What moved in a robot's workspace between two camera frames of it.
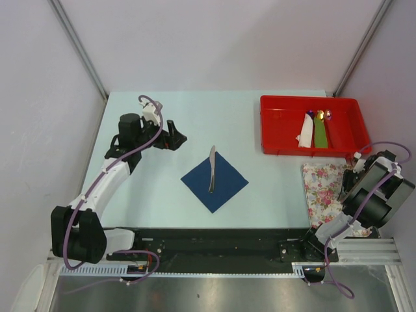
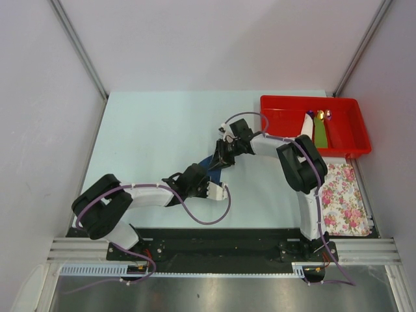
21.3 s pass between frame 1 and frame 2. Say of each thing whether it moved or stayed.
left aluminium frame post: stayed
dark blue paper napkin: moved
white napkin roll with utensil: stayed
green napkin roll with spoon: stayed
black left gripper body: moved
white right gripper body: moved
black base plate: stayed
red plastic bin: stayed
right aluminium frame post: stayed
